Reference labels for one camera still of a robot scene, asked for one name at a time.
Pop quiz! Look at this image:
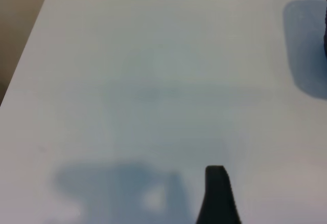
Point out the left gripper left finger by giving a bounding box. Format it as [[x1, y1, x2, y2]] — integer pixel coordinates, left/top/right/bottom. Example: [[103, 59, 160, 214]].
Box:
[[196, 165, 220, 224]]

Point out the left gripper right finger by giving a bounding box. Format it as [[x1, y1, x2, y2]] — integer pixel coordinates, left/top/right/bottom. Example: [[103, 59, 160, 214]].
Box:
[[215, 165, 242, 224]]

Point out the dark brown woven basket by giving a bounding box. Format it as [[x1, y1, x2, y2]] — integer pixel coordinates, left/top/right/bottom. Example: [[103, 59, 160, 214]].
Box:
[[322, 0, 327, 56]]

